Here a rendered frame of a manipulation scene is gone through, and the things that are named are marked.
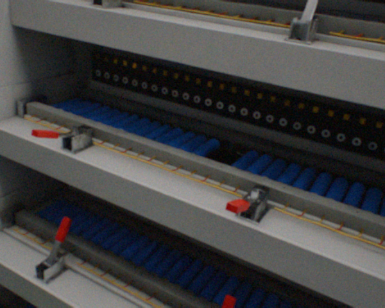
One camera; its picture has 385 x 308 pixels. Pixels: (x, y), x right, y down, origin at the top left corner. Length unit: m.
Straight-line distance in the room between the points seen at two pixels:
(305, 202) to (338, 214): 0.04
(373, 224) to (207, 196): 0.18
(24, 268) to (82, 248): 0.09
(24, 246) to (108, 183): 0.23
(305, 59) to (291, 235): 0.18
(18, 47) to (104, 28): 0.19
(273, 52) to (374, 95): 0.11
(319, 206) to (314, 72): 0.15
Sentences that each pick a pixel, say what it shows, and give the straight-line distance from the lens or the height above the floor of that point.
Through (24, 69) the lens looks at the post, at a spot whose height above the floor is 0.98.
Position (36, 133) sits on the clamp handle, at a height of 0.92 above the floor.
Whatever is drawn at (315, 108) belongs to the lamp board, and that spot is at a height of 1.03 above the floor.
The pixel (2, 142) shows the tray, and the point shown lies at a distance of 0.67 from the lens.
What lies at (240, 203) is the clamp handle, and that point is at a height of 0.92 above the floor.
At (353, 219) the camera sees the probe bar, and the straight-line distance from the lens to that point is 0.47.
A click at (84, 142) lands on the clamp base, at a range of 0.59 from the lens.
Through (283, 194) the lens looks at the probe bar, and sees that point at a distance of 0.48.
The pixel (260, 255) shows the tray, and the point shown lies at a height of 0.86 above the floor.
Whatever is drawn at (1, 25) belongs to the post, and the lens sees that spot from 0.68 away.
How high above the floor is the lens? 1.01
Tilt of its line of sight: 9 degrees down
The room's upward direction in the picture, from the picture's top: 14 degrees clockwise
